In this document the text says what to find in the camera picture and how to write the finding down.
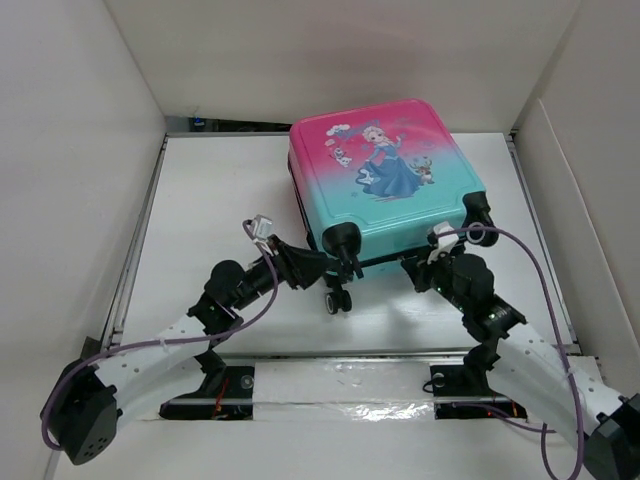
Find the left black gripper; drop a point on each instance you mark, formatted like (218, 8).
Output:
(299, 267)

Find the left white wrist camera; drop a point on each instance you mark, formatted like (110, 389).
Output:
(258, 229)

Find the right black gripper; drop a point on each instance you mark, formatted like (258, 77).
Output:
(418, 269)

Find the pink and teal kids suitcase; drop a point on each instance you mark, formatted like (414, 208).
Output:
(372, 182)

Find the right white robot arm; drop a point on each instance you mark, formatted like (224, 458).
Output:
(515, 361)

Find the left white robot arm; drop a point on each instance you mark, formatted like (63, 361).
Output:
(93, 399)

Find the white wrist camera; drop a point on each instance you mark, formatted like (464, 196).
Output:
(442, 239)
(258, 229)

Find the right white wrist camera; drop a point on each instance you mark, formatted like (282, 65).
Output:
(442, 239)

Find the aluminium front rail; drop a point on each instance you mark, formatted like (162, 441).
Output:
(345, 355)

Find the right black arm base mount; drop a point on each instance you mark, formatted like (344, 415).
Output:
(462, 391)

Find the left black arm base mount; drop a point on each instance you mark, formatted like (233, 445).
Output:
(226, 394)

